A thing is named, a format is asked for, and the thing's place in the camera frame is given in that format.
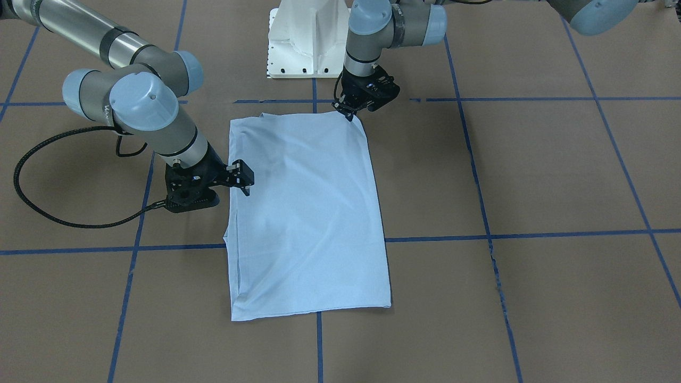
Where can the light blue t-shirt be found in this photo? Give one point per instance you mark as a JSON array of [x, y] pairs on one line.
[[309, 237]]

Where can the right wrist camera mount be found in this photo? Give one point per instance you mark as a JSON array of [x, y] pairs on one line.
[[188, 193]]

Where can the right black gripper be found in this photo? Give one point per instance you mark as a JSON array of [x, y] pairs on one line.
[[216, 166]]

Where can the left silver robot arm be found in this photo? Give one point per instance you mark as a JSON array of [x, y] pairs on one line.
[[375, 26]]

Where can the white camera pedestal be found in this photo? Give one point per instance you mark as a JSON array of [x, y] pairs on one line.
[[307, 39]]

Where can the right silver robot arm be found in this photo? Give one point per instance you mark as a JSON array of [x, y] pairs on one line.
[[139, 95]]

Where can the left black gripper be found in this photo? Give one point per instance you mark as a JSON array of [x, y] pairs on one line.
[[352, 89]]

